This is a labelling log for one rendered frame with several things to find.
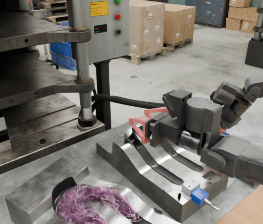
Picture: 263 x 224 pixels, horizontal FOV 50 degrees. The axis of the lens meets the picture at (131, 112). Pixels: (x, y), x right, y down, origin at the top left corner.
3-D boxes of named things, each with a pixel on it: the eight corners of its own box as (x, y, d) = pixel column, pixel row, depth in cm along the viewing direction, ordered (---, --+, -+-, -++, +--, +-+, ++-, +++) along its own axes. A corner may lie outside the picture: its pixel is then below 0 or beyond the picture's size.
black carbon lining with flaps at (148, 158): (205, 173, 104) (209, 152, 100) (176, 193, 95) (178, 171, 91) (144, 133, 128) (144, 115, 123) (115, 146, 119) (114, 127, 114)
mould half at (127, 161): (226, 188, 107) (232, 160, 100) (180, 224, 92) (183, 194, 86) (140, 133, 141) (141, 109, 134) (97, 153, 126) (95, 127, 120)
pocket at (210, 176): (219, 184, 101) (221, 177, 99) (210, 191, 98) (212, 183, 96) (209, 178, 104) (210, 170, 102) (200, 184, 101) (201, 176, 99)
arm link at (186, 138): (176, 125, 63) (203, 135, 59) (189, 115, 67) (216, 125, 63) (174, 150, 66) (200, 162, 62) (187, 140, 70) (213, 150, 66)
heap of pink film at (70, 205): (145, 214, 89) (145, 196, 85) (111, 258, 76) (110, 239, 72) (83, 182, 101) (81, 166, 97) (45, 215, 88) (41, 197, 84)
